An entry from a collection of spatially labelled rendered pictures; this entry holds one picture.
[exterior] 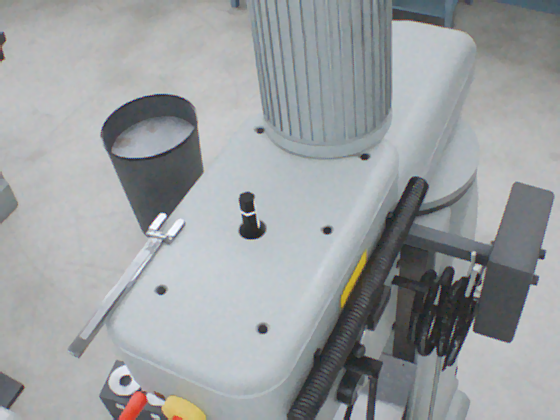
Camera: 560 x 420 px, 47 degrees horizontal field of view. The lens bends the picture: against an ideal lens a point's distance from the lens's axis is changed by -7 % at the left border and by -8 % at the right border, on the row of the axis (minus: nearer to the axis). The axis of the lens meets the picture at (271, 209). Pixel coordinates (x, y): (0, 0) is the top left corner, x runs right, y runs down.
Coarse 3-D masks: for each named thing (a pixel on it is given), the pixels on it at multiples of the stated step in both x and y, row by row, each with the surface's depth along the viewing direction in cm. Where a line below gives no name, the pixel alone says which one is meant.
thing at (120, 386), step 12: (120, 372) 168; (108, 384) 167; (120, 384) 167; (132, 384) 165; (108, 396) 165; (120, 396) 164; (132, 396) 164; (108, 408) 169; (120, 408) 166; (144, 408) 162; (156, 408) 161
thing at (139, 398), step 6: (144, 390) 96; (138, 396) 95; (144, 396) 95; (132, 402) 94; (138, 402) 94; (144, 402) 95; (126, 408) 94; (132, 408) 93; (138, 408) 94; (126, 414) 93; (132, 414) 93
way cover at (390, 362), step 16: (384, 368) 170; (400, 368) 168; (368, 384) 174; (384, 384) 172; (400, 384) 169; (384, 400) 173; (400, 400) 171; (336, 416) 178; (352, 416) 176; (384, 416) 173; (400, 416) 171
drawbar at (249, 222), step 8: (248, 192) 87; (240, 200) 86; (248, 200) 86; (240, 208) 87; (248, 208) 87; (256, 208) 89; (248, 216) 88; (248, 224) 89; (256, 224) 89; (248, 232) 90; (256, 232) 90
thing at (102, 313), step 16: (160, 224) 92; (176, 224) 92; (160, 240) 90; (144, 256) 88; (128, 272) 87; (112, 288) 85; (128, 288) 85; (112, 304) 83; (96, 320) 82; (80, 336) 80; (80, 352) 79
